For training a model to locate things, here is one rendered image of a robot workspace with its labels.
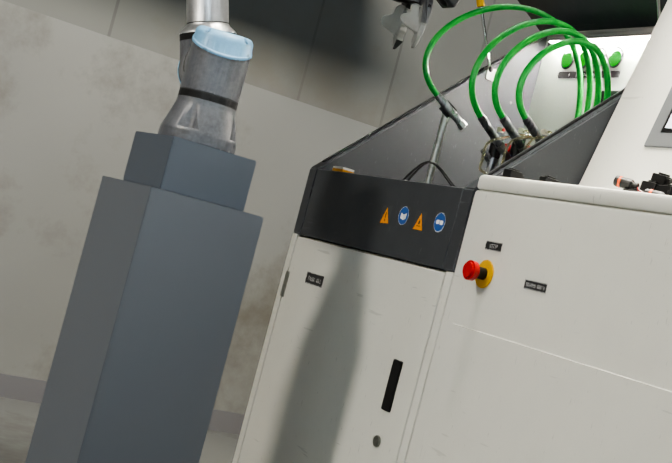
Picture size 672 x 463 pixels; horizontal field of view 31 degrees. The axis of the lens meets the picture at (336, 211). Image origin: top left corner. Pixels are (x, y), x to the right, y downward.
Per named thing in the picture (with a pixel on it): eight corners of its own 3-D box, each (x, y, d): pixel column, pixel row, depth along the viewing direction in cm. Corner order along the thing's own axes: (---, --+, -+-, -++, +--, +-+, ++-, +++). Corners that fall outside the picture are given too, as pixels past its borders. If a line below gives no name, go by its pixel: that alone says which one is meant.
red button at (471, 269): (455, 281, 219) (462, 253, 219) (473, 286, 221) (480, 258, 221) (471, 285, 214) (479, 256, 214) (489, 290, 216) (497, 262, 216)
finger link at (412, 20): (393, 41, 253) (397, 1, 256) (417, 49, 256) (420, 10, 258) (402, 36, 250) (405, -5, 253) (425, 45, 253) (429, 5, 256)
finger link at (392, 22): (370, 38, 262) (387, -2, 260) (393, 47, 265) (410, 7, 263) (375, 42, 259) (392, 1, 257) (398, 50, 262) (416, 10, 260)
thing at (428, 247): (299, 234, 286) (317, 168, 286) (316, 238, 288) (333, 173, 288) (441, 269, 231) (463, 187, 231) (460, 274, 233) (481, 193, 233)
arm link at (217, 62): (181, 85, 229) (200, 15, 229) (175, 90, 242) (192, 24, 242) (243, 102, 231) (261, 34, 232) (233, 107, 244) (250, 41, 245)
